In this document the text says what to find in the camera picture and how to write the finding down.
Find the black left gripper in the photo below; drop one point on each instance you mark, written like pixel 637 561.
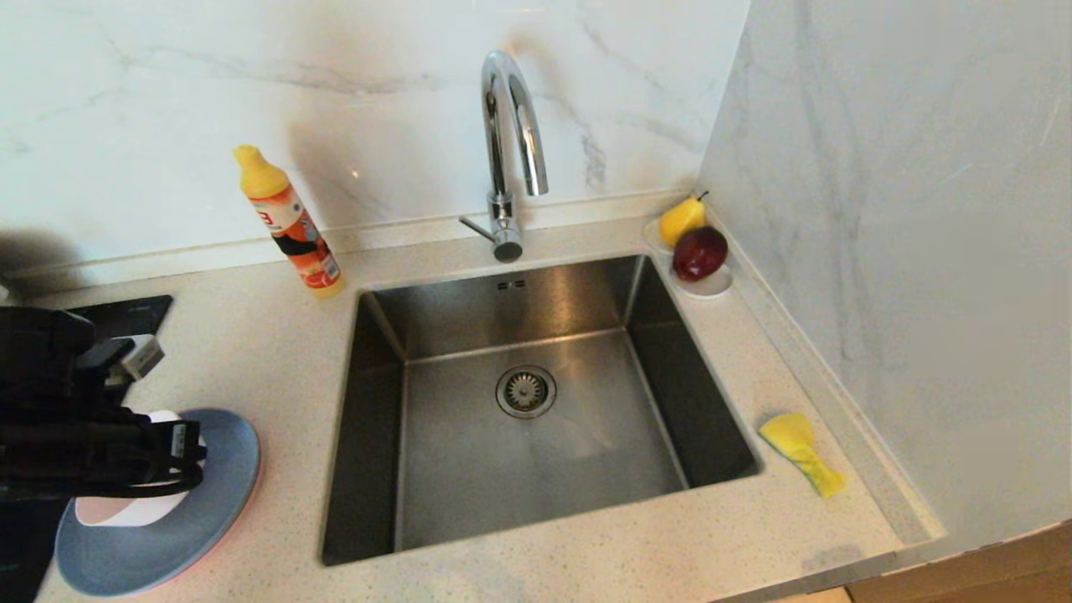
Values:
pixel 75 456

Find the pale pink bowl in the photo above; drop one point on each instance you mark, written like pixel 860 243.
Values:
pixel 126 511

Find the blue grey plate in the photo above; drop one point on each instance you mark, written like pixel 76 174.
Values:
pixel 209 502

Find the pink plate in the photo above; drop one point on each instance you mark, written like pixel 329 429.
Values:
pixel 243 511

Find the orange dish soap bottle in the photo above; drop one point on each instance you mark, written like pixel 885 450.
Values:
pixel 295 228

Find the chrome gooseneck faucet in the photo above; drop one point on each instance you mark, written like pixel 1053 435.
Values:
pixel 501 126

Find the yellow green sponge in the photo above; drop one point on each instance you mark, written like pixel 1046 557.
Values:
pixel 796 440

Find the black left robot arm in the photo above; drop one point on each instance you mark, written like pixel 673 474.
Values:
pixel 33 360

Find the stainless steel sink basin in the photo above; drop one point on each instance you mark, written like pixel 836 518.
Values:
pixel 469 486

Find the black induction cooktop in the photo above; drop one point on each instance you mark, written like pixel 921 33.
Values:
pixel 126 314

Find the round metal drain strainer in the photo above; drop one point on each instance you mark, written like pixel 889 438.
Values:
pixel 525 391

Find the yellow pear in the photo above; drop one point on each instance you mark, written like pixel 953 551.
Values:
pixel 680 219

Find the small white dish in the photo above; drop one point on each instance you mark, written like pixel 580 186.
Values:
pixel 710 289

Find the dark red apple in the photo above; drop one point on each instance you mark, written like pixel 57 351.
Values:
pixel 700 253

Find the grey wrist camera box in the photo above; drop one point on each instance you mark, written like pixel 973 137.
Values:
pixel 138 356

